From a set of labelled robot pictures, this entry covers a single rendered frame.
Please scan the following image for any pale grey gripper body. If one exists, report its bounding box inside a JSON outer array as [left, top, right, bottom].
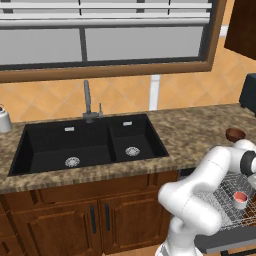
[[247, 173, 256, 192]]

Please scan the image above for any pink cup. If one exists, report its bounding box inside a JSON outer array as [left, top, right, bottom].
[[232, 191, 249, 210]]

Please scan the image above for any brown bowl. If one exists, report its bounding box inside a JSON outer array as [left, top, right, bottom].
[[225, 127, 247, 143]]

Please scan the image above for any grey dishwasher door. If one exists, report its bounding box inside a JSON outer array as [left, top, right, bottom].
[[194, 225, 256, 256]]

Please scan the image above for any brown cupboard door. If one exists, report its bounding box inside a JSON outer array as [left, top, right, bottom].
[[12, 199, 103, 256], [99, 190, 175, 255]]

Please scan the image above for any black countertop appliance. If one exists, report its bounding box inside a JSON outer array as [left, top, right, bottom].
[[238, 72, 256, 117]]

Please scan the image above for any brown panel under sink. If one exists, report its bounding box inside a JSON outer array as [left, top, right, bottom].
[[37, 173, 152, 205]]

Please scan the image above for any black double sink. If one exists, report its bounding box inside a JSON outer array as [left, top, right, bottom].
[[7, 113, 170, 177]]

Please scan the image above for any grey sink tap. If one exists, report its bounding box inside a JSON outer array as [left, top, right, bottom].
[[82, 79, 104, 124]]

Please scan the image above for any wooden framed window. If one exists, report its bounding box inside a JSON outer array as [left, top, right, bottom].
[[0, 0, 228, 84]]

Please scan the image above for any brown drawer front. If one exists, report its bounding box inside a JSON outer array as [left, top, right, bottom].
[[0, 213, 27, 256]]

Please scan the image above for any white jar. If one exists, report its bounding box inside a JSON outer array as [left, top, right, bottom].
[[0, 104, 14, 134]]

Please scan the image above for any wire dishwasher rack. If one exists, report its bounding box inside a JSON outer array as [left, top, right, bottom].
[[195, 171, 256, 232]]

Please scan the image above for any black cupboard door handle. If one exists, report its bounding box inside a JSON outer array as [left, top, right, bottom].
[[104, 202, 112, 232], [89, 205, 98, 235]]

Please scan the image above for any dark brown wall cupboard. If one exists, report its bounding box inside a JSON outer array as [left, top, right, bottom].
[[223, 0, 256, 61]]

